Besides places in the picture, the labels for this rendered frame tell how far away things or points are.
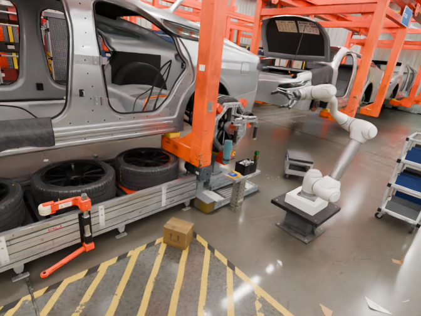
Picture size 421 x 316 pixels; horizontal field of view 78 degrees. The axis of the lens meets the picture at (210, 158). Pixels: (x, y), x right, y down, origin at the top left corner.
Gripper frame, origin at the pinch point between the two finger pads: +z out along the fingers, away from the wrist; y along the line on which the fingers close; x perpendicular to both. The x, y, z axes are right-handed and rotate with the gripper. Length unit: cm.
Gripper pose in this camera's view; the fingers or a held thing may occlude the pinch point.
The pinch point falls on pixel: (276, 100)
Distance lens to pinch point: 210.0
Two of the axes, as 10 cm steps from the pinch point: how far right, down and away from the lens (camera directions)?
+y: 3.9, 8.5, -3.6
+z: -8.9, 2.5, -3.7
